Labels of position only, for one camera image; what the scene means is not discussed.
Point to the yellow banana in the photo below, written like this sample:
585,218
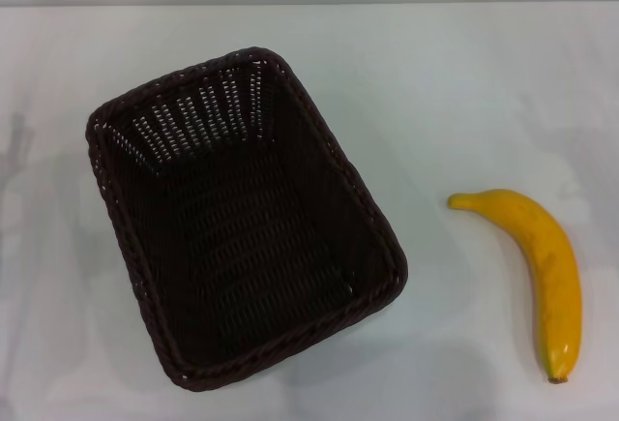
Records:
546,247

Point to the dark brown woven basket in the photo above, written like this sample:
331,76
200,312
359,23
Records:
242,227

